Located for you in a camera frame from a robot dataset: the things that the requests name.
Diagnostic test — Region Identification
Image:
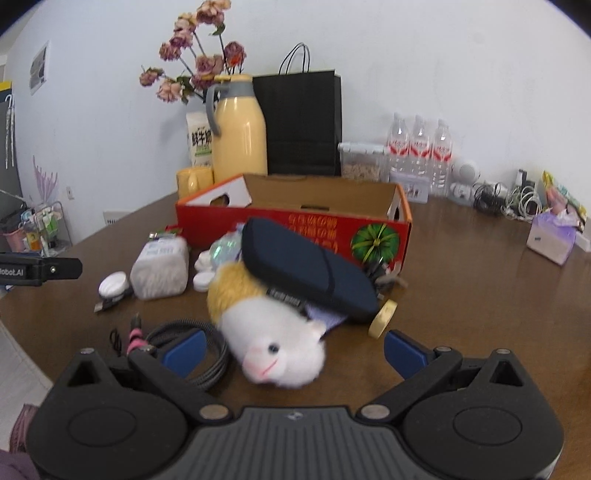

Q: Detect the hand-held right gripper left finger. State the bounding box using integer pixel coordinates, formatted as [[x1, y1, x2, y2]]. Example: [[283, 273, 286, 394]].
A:
[[65, 329, 234, 425]]

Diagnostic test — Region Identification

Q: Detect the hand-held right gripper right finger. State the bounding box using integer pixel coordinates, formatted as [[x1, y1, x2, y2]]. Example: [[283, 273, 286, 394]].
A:
[[359, 329, 527, 423]]

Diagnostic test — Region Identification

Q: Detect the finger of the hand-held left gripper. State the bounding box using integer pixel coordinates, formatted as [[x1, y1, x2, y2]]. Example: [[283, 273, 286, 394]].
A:
[[41, 257, 83, 281]]

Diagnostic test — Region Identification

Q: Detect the black braided cable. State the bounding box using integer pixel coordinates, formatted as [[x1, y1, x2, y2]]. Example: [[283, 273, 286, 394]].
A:
[[110, 314, 230, 394]]

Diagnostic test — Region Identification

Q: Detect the white lid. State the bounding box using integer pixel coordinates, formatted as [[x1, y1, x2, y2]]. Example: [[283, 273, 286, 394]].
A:
[[98, 272, 131, 301]]

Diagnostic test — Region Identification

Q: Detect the purple knitted cloth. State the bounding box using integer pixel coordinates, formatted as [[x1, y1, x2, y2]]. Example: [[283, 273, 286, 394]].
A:
[[305, 308, 348, 332]]

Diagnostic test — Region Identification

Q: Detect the white wet wipes pack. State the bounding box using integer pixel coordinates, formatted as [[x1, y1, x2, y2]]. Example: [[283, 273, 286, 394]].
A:
[[130, 235, 190, 302]]

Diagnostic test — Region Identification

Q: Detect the hamster plush toy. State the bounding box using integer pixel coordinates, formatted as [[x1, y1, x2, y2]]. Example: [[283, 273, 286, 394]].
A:
[[206, 263, 327, 387]]

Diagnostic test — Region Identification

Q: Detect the navy zip pouch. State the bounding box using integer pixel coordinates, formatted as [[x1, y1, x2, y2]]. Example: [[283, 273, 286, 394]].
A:
[[241, 218, 380, 324]]

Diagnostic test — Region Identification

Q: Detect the red cardboard box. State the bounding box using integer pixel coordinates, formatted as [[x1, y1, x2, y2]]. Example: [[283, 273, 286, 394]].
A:
[[175, 173, 413, 278]]

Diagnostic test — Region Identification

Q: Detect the yellow tape roll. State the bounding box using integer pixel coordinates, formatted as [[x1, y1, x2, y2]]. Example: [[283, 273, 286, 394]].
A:
[[368, 299, 399, 337]]

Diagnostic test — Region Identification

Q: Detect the black standing board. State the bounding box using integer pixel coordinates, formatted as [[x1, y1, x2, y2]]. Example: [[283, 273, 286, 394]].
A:
[[0, 80, 22, 220]]

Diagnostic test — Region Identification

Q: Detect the shiny plastic wrapper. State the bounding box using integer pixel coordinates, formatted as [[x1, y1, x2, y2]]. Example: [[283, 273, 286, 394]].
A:
[[209, 224, 244, 266]]

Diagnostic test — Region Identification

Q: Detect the yellow mug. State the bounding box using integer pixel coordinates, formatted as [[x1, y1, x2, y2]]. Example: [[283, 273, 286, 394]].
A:
[[177, 167, 215, 199]]

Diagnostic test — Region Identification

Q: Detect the white printed tin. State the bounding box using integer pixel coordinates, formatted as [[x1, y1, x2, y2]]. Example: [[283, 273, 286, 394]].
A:
[[390, 171, 429, 204]]

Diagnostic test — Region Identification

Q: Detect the dark purple clothing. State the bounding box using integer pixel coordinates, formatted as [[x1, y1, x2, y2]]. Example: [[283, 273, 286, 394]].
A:
[[0, 405, 40, 480]]

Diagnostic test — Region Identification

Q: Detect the white robot figure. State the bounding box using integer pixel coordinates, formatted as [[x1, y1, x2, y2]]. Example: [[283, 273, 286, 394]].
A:
[[449, 158, 481, 206]]

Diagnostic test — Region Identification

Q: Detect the purple tissue pack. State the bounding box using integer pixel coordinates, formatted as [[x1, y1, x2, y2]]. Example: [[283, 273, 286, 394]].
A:
[[526, 208, 581, 266]]

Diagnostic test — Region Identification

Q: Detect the white milk carton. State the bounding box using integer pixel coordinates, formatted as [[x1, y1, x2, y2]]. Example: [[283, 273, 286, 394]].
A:
[[186, 99, 214, 168]]

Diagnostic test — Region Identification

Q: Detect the clear seed container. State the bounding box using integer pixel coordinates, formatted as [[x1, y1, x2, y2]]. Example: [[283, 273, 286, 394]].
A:
[[338, 141, 389, 182]]

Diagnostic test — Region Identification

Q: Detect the red label water bottle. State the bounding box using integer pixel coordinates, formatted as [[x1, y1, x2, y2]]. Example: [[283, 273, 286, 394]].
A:
[[387, 113, 413, 185], [409, 115, 433, 178], [431, 119, 453, 198]]

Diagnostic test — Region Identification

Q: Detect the yellow thermos jug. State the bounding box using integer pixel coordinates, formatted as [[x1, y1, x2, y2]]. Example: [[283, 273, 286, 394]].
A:
[[205, 75, 269, 184]]

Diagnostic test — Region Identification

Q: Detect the colourful snack packet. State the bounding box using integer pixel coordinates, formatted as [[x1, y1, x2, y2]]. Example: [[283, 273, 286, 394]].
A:
[[542, 171, 587, 221]]

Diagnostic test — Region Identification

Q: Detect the dried rose bouquet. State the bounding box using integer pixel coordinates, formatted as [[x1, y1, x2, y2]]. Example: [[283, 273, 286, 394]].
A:
[[139, 0, 246, 104]]

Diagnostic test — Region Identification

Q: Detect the black paper bag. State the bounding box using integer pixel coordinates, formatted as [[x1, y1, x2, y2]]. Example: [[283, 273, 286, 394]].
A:
[[252, 43, 343, 177]]

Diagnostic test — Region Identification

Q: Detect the purple wall decal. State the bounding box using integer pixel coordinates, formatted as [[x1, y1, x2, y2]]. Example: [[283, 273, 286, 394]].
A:
[[31, 156, 60, 204]]

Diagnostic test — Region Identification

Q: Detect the white cable bundle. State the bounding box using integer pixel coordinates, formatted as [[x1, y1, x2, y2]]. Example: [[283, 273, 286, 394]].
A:
[[503, 186, 544, 223]]

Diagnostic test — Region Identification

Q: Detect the wall picture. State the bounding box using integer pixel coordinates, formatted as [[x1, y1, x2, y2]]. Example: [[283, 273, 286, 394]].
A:
[[30, 41, 50, 96]]

